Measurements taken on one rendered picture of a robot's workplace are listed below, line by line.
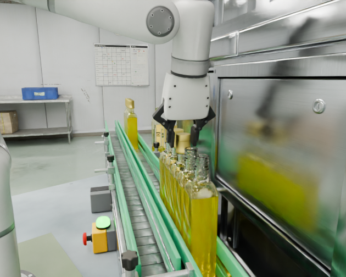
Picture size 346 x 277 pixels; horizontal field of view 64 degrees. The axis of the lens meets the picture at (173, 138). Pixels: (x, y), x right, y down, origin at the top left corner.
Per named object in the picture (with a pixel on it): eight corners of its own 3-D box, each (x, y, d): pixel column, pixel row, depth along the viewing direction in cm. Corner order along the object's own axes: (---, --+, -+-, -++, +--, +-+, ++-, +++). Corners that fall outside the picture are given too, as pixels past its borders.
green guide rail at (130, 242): (142, 302, 51) (141, 264, 49) (137, 303, 50) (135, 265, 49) (106, 130, 215) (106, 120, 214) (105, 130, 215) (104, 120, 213)
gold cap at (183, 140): (193, 153, 63) (193, 134, 62) (178, 154, 62) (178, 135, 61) (188, 149, 66) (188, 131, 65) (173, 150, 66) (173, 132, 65)
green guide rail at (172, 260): (180, 294, 52) (181, 257, 51) (176, 295, 52) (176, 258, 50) (116, 129, 217) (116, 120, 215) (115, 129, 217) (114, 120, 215)
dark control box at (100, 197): (111, 211, 113) (110, 192, 111) (91, 214, 111) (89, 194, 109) (110, 203, 121) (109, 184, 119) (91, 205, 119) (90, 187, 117)
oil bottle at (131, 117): (138, 149, 160) (137, 100, 154) (128, 150, 159) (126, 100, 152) (137, 147, 165) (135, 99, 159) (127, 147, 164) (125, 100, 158)
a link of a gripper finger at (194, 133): (205, 114, 64) (201, 139, 67) (191, 115, 64) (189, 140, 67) (210, 120, 62) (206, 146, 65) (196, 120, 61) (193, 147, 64)
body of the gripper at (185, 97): (206, 62, 61) (200, 110, 66) (161, 62, 58) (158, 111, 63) (219, 71, 54) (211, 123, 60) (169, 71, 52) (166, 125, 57)
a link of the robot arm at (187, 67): (207, 54, 60) (206, 66, 61) (167, 53, 58) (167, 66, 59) (221, 61, 54) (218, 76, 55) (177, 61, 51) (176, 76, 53)
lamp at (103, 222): (110, 228, 86) (110, 220, 86) (95, 231, 85) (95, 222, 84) (110, 221, 91) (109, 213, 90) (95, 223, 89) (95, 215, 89)
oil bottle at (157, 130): (165, 158, 142) (165, 107, 136) (155, 160, 140) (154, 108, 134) (161, 155, 147) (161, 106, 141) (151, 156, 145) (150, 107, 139)
